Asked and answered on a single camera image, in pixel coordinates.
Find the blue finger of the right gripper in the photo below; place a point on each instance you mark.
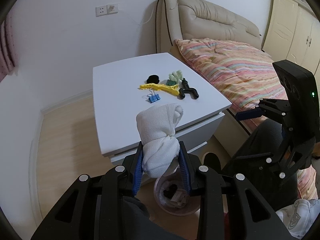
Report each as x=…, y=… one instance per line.
x=250, y=114

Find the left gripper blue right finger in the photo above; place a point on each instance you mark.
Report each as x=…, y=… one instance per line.
x=184, y=161

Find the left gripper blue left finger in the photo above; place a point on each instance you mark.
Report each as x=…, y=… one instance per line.
x=137, y=169

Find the white sock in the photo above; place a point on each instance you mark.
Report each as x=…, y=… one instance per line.
x=157, y=128

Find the black Y-shaped plastic pipe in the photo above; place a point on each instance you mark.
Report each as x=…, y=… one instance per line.
x=185, y=89

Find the yellow plastic hair clip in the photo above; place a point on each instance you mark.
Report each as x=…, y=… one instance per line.
x=173, y=90

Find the green fluffy scrunchie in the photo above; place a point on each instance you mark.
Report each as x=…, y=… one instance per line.
x=176, y=76

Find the blue binder clip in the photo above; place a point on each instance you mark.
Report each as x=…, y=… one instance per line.
x=151, y=98

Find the teal binder clip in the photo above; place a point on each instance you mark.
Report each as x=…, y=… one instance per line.
x=170, y=83

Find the black right shoe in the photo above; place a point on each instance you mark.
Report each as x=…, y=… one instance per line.
x=211, y=160

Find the pink striped quilt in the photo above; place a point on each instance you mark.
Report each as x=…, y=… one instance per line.
x=241, y=72

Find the white bedside table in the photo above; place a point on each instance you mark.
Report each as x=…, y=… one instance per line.
x=118, y=99

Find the cream wardrobe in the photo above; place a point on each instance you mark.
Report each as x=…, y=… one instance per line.
x=293, y=34

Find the black hair scrunchie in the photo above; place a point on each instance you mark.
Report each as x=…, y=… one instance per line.
x=153, y=79

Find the beige padded headboard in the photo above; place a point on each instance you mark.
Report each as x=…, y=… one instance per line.
x=197, y=19

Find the white socket with plug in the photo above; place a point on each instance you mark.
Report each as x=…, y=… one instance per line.
x=112, y=8

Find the pink dotted curtain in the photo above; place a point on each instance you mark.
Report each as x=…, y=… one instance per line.
x=8, y=54

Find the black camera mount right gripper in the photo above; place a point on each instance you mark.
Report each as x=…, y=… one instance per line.
x=302, y=119

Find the white wall socket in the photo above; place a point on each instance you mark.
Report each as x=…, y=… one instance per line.
x=101, y=11

